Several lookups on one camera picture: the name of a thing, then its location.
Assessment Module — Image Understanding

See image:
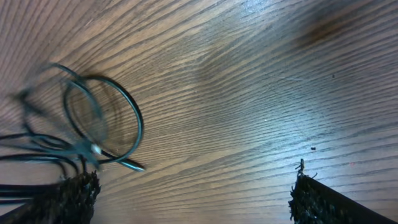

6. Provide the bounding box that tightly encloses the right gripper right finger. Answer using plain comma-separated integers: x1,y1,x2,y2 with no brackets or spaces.
289,159,397,224

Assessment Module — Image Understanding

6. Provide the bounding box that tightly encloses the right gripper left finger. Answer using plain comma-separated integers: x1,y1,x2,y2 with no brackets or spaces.
1,172,101,224

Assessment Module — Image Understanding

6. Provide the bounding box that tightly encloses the black USB cable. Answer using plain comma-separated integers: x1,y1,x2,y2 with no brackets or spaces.
0,63,146,206

